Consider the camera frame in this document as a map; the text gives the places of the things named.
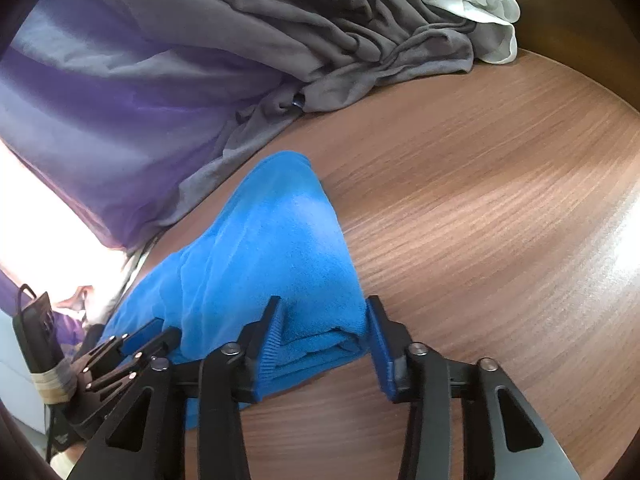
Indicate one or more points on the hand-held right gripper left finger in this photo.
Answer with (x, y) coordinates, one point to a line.
(274, 345)

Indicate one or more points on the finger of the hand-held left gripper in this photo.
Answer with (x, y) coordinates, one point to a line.
(150, 352)
(142, 336)

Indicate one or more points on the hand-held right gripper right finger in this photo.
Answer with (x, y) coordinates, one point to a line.
(381, 355)

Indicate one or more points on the blue towel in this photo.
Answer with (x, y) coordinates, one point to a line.
(265, 250)

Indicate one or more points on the grey cloth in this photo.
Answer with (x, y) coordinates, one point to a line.
(280, 25)

